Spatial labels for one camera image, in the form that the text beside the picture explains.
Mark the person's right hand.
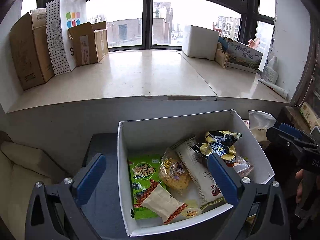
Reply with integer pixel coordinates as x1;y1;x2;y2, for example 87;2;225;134
295;169;307;204

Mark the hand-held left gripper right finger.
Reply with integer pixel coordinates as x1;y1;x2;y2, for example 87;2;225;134
207;152;290;240

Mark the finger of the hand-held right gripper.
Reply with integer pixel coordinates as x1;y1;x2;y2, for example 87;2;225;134
279;123;314;140
266;127;310;152

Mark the yellow black chip bag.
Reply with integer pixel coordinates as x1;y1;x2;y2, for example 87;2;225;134
196;131;242;163

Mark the white cardboard box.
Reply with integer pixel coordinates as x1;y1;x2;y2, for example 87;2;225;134
117;109;275;237

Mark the white pastry packet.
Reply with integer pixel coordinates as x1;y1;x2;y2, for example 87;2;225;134
136;181;187;224

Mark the white tube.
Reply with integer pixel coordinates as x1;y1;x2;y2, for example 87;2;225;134
258;78;288;99

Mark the white foam box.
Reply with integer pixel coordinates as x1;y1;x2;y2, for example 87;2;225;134
182;25;220;61

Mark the green white tissue pack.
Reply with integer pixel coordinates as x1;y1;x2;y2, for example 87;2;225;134
300;102;320;128

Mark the blind bead chain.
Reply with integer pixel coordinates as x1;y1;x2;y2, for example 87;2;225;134
292;0;320;107

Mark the white plastic bottle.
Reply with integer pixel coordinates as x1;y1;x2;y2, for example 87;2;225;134
262;56;279;85

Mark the large cardboard box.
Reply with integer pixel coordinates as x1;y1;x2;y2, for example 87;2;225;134
10;9;55;91

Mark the wooden shelf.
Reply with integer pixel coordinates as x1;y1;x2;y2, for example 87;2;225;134
285;106;313;130

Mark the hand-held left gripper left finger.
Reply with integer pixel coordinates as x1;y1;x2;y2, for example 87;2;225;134
25;153;108;240

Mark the brown tissue box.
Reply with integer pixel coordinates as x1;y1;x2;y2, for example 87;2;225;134
244;110;277;143

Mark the clear yellow cracker bag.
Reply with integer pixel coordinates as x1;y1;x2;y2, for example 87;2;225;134
160;148;192;194

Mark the small jelly cup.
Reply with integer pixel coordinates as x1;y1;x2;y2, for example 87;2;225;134
180;206;202;218

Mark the long white snack packet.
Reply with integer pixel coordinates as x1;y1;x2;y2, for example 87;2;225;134
175;138;225;205

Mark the cream leather sofa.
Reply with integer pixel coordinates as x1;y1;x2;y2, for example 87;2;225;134
0;140;68;240

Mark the white dotted paper bag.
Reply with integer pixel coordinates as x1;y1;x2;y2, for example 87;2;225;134
45;0;87;76

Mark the landscape print tissue box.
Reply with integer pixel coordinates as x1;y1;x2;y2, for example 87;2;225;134
219;36;264;73

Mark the small open cardboard box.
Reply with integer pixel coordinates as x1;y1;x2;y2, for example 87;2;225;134
68;21;109;67

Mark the wooden holder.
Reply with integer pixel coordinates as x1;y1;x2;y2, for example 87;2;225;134
215;42;229;68

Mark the black window frame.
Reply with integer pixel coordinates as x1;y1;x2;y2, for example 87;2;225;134
36;0;275;50

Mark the small green seaweed packet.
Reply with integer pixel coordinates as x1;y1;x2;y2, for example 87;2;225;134
128;154;167;220

